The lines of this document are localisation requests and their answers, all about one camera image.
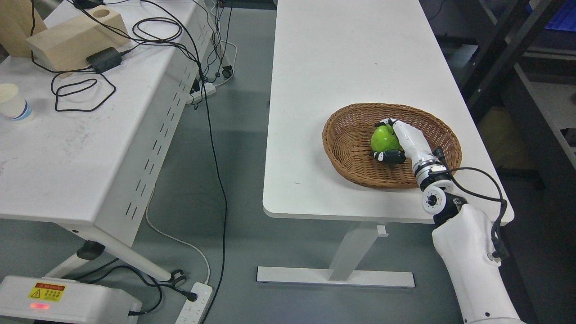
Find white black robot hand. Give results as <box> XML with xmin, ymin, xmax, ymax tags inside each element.
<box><xmin>374</xmin><ymin>118</ymin><xmax>440</xmax><ymax>171</ymax></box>

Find green apple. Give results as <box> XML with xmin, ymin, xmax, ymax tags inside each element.
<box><xmin>370</xmin><ymin>125</ymin><xmax>403</xmax><ymax>152</ymax></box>

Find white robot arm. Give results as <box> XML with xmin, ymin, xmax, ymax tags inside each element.
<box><xmin>415</xmin><ymin>148</ymin><xmax>521</xmax><ymax>324</ymax></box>

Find wooden crate under shelf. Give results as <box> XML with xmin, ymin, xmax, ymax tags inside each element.
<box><xmin>477</xmin><ymin>106</ymin><xmax>536</xmax><ymax>170</ymax></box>

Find black metal shelf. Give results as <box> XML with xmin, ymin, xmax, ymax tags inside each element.
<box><xmin>420</xmin><ymin>0</ymin><xmax>575</xmax><ymax>324</ymax></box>

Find brown wicker basket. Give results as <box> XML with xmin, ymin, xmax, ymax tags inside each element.
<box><xmin>322</xmin><ymin>103</ymin><xmax>463</xmax><ymax>189</ymax></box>

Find white standing desk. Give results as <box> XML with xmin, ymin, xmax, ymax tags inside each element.
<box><xmin>256</xmin><ymin>0</ymin><xmax>497</xmax><ymax>288</ymax></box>

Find white power strip under table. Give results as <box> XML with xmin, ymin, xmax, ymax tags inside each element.
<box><xmin>186</xmin><ymin>83</ymin><xmax>216</xmax><ymax>105</ymax></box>

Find white power strip on floor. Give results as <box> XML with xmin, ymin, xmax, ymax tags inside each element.
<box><xmin>175</xmin><ymin>282</ymin><xmax>213</xmax><ymax>324</ymax></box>

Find black power adapter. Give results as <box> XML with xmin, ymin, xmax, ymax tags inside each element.
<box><xmin>86</xmin><ymin>47</ymin><xmax>122</xmax><ymax>73</ymax></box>

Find white perforated side table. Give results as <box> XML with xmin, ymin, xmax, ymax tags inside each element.
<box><xmin>0</xmin><ymin>0</ymin><xmax>210</xmax><ymax>283</ymax></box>

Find wooden block with hole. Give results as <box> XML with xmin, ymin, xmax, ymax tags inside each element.
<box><xmin>25</xmin><ymin>5</ymin><xmax>129</xmax><ymax>71</ymax></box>

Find paper cup with blue stripes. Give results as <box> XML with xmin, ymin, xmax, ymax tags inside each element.
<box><xmin>0</xmin><ymin>83</ymin><xmax>35</xmax><ymax>123</ymax></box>

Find white charging dock device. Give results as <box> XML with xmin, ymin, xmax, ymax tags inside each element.
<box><xmin>0</xmin><ymin>275</ymin><xmax>142</xmax><ymax>324</ymax></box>

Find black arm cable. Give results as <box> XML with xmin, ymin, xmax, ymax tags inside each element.
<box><xmin>427</xmin><ymin>166</ymin><xmax>510</xmax><ymax>262</ymax></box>

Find long black floor cable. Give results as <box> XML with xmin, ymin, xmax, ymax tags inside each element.
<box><xmin>139</xmin><ymin>0</ymin><xmax>234</xmax><ymax>324</ymax></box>

